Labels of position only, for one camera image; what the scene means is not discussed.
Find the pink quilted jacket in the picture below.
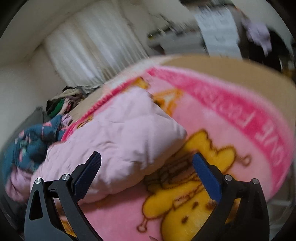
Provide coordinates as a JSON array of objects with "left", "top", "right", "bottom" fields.
[{"left": 30, "top": 88, "right": 188, "bottom": 204}]

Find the grey desk with clutter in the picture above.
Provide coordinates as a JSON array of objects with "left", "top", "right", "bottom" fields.
[{"left": 148, "top": 30, "right": 206, "bottom": 55}]

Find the white pleated curtain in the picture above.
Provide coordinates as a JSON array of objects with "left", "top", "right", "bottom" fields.
[{"left": 45, "top": 5, "right": 148, "bottom": 86}]

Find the bed with tan sheet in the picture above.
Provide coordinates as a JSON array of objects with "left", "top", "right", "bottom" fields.
[{"left": 69, "top": 54, "right": 296, "bottom": 126}]

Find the blue floral duvet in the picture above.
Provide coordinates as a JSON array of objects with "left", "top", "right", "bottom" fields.
[{"left": 5, "top": 113, "right": 74, "bottom": 202}]

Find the pale purple cloth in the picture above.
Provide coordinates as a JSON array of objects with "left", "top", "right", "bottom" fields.
[{"left": 242, "top": 17, "right": 272, "bottom": 55}]

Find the white drawer cabinet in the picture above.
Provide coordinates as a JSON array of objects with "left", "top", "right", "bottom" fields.
[{"left": 194, "top": 6, "right": 242, "bottom": 58}]

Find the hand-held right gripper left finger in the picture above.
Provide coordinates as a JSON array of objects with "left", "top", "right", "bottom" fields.
[{"left": 24, "top": 151, "right": 102, "bottom": 241}]

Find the dark cloth heap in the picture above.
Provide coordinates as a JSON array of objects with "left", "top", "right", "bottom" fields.
[{"left": 236, "top": 7, "right": 292, "bottom": 72}]

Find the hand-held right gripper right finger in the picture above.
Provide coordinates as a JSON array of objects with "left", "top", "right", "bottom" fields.
[{"left": 192, "top": 152, "right": 270, "bottom": 241}]

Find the pile of mixed clothes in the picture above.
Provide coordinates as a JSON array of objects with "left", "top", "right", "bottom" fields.
[{"left": 46, "top": 85, "right": 100, "bottom": 117}]

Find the pink printed blanket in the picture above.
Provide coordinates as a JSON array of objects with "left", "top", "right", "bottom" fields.
[{"left": 53, "top": 65, "right": 294, "bottom": 241}]

